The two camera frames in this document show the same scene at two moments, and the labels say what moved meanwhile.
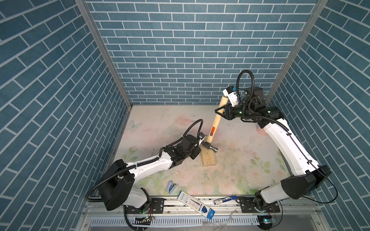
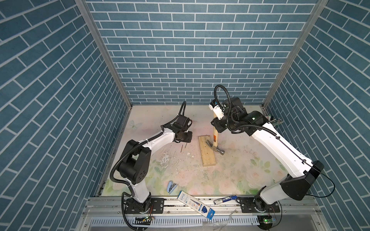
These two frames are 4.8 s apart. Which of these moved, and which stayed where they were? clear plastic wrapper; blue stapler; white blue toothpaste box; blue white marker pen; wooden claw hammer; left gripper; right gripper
Moved: wooden claw hammer; left gripper; right gripper
Stayed: blue white marker pen; blue stapler; clear plastic wrapper; white blue toothpaste box
